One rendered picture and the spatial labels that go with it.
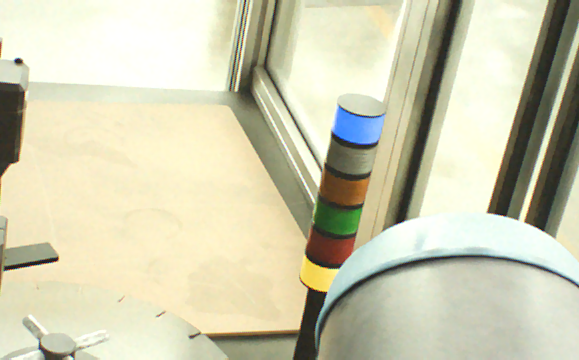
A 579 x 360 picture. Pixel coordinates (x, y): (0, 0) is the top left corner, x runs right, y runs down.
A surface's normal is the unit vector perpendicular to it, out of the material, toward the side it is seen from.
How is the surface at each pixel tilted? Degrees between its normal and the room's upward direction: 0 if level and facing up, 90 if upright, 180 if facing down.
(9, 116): 90
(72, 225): 0
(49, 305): 0
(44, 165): 0
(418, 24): 90
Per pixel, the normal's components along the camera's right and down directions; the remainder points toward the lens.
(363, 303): -0.69, -0.66
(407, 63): -0.95, -0.03
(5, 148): 0.10, 0.49
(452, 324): -0.24, -0.86
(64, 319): 0.18, -0.87
